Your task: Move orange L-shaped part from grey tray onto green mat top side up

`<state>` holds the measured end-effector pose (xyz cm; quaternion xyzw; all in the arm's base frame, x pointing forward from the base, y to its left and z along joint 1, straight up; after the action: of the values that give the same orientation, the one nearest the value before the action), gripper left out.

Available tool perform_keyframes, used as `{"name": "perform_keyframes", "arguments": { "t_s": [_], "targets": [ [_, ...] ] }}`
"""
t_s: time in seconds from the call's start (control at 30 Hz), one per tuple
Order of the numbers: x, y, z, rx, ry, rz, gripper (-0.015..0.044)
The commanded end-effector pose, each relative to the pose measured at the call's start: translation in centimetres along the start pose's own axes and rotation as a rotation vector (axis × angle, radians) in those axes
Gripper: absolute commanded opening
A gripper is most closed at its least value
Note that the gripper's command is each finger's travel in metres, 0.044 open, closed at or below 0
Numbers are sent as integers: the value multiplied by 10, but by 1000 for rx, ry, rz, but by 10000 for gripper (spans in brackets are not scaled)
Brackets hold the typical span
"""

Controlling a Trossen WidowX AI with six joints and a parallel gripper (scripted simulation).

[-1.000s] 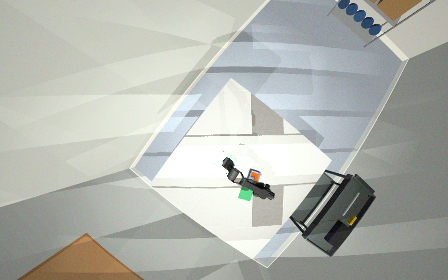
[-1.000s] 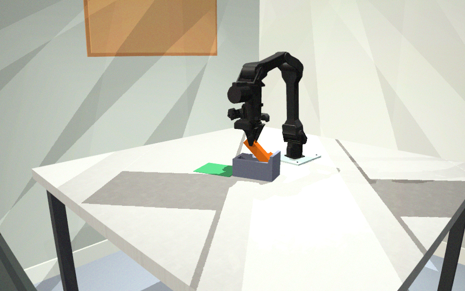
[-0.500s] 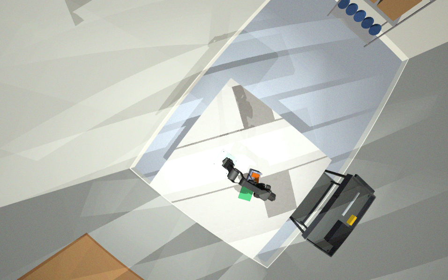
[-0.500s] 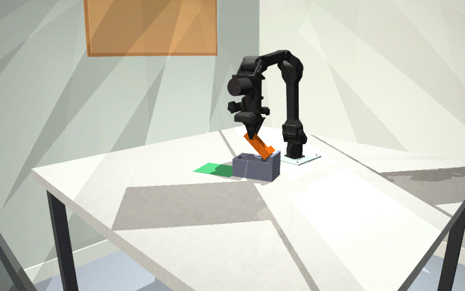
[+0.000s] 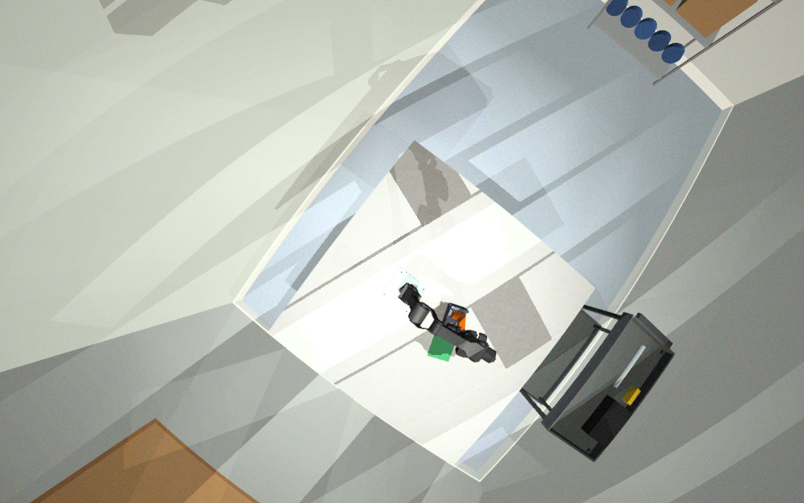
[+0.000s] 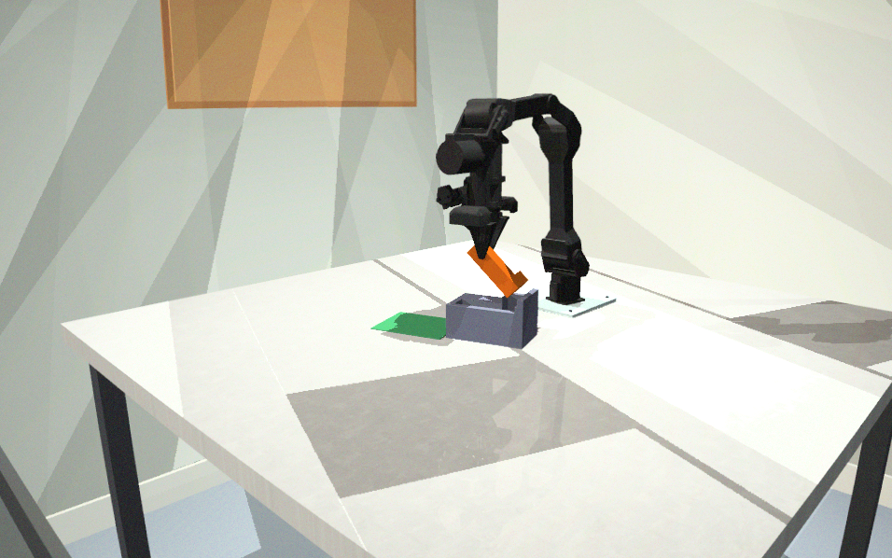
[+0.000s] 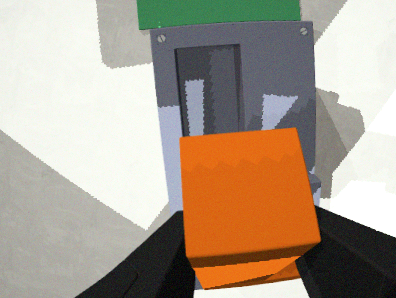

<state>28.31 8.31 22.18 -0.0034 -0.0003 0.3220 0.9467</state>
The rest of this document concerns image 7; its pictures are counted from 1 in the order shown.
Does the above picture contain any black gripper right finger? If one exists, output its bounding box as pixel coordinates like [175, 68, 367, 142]
[295, 206, 396, 298]

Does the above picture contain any orange block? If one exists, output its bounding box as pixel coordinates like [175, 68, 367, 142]
[179, 128, 322, 290]

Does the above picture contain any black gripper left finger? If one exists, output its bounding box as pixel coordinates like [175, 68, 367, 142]
[74, 210, 195, 298]

